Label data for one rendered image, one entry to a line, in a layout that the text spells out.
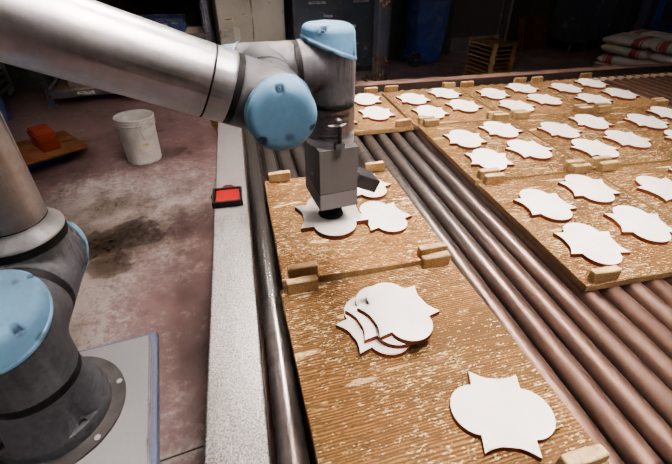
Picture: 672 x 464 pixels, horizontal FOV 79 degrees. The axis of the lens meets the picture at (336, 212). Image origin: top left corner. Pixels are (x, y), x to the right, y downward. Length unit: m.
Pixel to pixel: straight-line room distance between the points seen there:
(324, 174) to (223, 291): 0.33
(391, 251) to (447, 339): 0.24
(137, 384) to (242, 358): 0.17
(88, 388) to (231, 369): 0.20
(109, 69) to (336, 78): 0.29
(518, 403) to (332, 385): 0.26
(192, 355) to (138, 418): 1.24
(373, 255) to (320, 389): 0.32
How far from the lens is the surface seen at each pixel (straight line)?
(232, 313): 0.78
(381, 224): 0.93
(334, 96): 0.59
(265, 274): 0.84
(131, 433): 0.72
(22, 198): 0.67
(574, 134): 1.59
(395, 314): 0.70
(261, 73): 0.44
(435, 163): 1.29
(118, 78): 0.43
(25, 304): 0.61
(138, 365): 0.79
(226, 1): 5.38
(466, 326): 0.75
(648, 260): 1.05
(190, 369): 1.91
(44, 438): 0.72
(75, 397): 0.71
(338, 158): 0.62
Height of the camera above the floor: 1.47
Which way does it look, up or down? 33 degrees down
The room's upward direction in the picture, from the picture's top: straight up
